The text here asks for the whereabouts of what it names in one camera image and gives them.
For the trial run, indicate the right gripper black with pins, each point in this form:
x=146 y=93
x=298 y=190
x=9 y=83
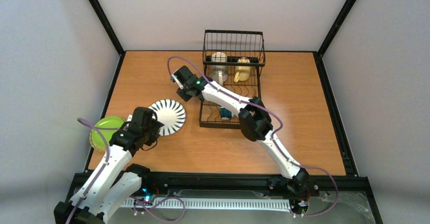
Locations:
x=183 y=92

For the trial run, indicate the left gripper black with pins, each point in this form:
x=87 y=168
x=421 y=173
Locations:
x=153 y=128

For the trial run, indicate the white mug coral pattern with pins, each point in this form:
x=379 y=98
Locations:
x=219 y=72

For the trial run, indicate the white blue striped plate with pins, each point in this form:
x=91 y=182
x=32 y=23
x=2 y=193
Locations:
x=171 y=114

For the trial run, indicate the white bowl dark outside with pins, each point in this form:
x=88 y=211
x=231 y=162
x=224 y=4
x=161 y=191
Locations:
x=225 y=114

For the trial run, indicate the black wire dish rack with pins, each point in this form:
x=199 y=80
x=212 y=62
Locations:
x=235 y=59

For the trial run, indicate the yellow mug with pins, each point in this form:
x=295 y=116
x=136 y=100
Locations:
x=242 y=73

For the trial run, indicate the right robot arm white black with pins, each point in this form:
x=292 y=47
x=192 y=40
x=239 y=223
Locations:
x=254 y=120

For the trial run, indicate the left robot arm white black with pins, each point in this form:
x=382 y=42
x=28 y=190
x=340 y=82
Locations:
x=112 y=182

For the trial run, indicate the green plate woven rim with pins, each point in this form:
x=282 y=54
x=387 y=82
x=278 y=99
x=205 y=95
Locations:
x=107 y=127

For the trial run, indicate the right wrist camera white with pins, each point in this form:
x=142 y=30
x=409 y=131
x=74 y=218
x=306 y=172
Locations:
x=176 y=80

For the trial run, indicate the white slotted cable duct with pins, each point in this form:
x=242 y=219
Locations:
x=221 y=204

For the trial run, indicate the black corner frame post left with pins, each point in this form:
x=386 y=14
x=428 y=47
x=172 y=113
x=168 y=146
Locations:
x=96 y=6

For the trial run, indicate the black corner frame post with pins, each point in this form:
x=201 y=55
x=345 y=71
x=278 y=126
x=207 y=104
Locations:
x=341 y=17
x=96 y=6

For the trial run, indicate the black front frame rail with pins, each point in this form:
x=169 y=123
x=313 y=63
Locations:
x=273 y=185

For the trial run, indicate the black corner frame post right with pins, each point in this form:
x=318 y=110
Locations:
x=341 y=17

